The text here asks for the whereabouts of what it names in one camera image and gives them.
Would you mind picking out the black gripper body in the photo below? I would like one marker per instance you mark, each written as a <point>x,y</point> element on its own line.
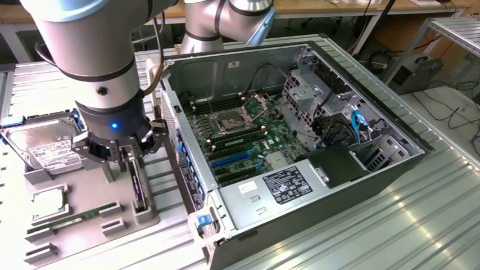
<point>113,118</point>

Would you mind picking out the dark graphics card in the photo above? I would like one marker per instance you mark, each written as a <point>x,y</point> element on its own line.
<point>138,185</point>

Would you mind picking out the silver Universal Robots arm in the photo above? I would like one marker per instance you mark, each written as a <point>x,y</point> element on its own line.
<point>94,53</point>

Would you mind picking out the grey parts rack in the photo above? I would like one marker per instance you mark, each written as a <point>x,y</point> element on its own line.
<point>94,185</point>

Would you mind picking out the silver hard disk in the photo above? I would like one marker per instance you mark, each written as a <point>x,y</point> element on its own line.
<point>45,146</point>

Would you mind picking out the thin socket locking lever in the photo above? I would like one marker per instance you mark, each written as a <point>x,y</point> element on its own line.
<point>213,105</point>

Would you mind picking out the black RAM slots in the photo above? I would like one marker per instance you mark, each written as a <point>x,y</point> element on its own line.
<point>215,104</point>

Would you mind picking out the blue expansion slot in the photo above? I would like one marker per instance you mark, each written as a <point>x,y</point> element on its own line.
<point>231,159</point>

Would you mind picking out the CPU socket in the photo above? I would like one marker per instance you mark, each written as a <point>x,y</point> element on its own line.
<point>231,121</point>

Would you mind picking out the green RAM stick installed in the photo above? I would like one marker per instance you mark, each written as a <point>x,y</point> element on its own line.
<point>238,139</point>

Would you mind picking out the green motherboard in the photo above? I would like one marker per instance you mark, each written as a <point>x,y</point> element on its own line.
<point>241,157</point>

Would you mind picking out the black expansion slot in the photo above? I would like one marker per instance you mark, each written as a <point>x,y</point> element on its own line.
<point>238,174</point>

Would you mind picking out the silver CPU chip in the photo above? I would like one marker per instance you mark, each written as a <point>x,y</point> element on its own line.
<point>49,206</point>

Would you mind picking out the green RAM stick loose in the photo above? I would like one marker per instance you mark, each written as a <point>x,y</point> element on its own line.
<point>71,219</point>

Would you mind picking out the metal socket cover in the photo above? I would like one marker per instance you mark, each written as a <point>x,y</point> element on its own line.
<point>257,106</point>

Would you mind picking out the blue case latch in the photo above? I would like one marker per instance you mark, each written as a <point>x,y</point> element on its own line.
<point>203,220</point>

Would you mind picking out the small silver heatsink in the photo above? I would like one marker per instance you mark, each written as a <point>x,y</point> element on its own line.
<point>279,159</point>

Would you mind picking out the grey power supply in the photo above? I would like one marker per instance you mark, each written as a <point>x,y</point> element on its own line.
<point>274,194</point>

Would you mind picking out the metal drive cage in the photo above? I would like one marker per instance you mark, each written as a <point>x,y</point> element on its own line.
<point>303,104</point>

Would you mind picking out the black plastic shroud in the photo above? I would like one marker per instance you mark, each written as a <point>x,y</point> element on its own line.
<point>334,166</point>

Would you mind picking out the open black PC case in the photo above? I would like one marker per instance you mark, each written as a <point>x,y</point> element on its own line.
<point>338,213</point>

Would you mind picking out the black floor device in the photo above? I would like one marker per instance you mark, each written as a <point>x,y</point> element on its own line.
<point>417,73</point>

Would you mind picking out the wooden desk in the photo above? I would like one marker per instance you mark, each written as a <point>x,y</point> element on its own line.
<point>375,8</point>

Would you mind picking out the grey metal frame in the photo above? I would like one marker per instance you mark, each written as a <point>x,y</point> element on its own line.
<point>450,31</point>

